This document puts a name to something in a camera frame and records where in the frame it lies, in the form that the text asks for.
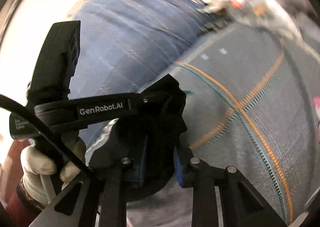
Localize blue plaid pillow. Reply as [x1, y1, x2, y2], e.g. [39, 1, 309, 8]
[67, 0, 213, 147]

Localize black pants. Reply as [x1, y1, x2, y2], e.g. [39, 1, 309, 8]
[89, 114, 187, 202]

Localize white gloved hand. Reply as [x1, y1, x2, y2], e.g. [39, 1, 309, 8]
[20, 138, 86, 206]

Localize grey patterned bed sheet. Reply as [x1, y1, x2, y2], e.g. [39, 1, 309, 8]
[139, 24, 319, 224]

